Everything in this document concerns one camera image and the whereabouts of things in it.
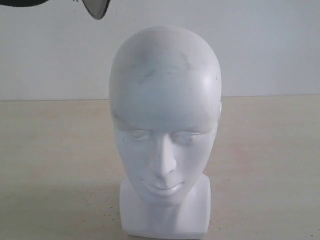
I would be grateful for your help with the black helmet with tinted visor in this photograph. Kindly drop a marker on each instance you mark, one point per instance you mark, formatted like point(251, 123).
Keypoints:
point(96, 8)

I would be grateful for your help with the white mannequin head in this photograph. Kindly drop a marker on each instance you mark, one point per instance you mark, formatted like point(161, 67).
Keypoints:
point(165, 91)

